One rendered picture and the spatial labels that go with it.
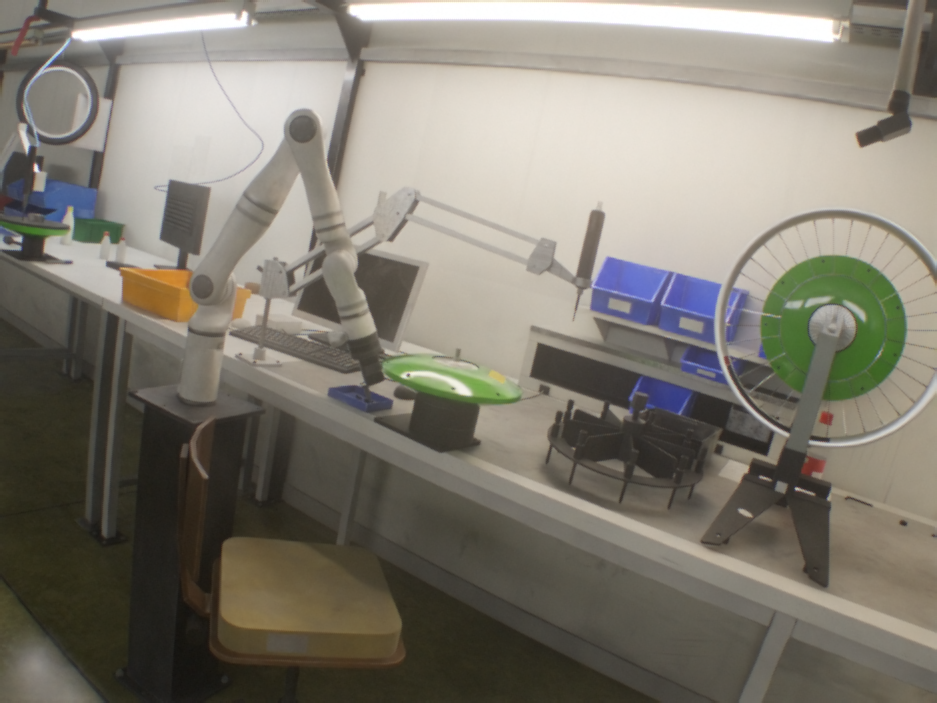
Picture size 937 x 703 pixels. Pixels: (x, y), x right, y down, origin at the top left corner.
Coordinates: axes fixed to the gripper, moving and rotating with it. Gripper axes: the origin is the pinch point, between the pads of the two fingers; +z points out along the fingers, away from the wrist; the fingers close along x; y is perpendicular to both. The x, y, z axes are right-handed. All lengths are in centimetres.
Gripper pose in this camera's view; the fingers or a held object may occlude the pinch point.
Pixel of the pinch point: (372, 407)
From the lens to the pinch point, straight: 166.5
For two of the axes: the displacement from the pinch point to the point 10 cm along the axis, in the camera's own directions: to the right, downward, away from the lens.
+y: 9.3, -3.1, 1.9
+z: 2.5, 9.2, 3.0
